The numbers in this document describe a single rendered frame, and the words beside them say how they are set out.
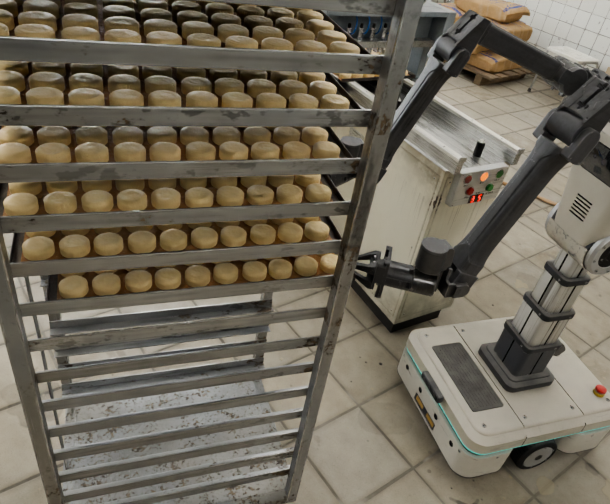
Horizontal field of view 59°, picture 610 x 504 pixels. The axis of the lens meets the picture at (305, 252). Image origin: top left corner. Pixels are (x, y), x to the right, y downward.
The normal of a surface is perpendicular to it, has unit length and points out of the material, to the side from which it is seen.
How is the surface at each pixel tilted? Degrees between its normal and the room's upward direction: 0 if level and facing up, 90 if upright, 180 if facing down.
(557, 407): 0
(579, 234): 90
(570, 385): 0
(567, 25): 90
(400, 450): 0
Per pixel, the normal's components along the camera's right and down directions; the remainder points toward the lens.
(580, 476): 0.15, -0.79
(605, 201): -0.94, 0.07
